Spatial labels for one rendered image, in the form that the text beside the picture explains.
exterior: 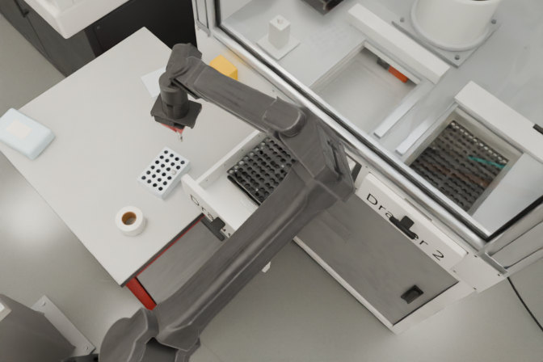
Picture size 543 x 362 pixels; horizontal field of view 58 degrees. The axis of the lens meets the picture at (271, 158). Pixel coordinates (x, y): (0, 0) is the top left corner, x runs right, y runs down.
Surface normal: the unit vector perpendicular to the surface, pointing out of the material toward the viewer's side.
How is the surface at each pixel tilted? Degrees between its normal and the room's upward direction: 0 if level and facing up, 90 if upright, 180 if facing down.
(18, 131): 0
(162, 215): 0
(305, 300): 0
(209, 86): 40
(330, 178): 64
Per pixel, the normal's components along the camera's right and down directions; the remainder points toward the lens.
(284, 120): -0.61, -0.47
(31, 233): 0.04, -0.47
